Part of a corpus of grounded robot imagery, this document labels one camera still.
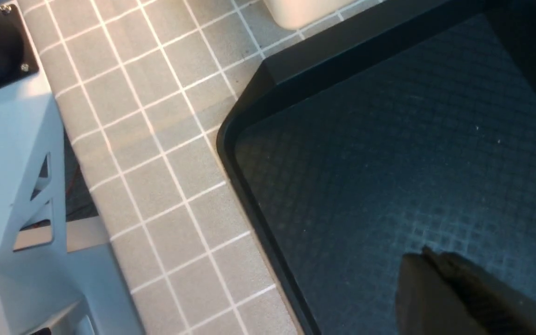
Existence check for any black plastic serving tray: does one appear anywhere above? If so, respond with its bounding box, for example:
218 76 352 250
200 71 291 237
216 0 536 335

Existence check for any large white plastic tub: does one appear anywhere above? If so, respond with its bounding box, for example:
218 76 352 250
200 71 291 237
264 0 353 30

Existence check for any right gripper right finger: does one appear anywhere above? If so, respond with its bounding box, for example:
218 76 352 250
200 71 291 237
422 247 536 335

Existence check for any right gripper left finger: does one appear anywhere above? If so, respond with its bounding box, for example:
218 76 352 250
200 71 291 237
394 253 487 335

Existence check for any white metal robot stand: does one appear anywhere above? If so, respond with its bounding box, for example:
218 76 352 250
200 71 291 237
0 0 145 335

